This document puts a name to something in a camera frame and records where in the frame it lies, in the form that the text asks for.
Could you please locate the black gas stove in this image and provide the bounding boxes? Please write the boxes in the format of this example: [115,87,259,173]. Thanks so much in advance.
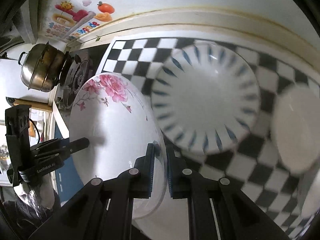
[54,44,109,111]

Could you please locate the white bowl front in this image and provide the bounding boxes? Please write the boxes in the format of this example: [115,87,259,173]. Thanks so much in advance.
[297,162,320,218]

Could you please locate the steel steamer pot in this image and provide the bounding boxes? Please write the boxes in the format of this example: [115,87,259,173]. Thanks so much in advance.
[18,43,72,93]

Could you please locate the white bowl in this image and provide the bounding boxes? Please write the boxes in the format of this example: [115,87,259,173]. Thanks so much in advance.
[297,162,320,218]
[271,84,319,174]

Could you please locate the white pink-flower plate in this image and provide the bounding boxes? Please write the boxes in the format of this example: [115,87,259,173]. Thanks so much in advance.
[69,72,167,219]

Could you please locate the colourful wall sticker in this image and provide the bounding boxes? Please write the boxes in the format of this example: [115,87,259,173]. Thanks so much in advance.
[40,0,116,42]

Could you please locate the white blue-striped plate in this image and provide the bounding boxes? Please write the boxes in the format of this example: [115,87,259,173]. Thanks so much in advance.
[151,42,261,155]

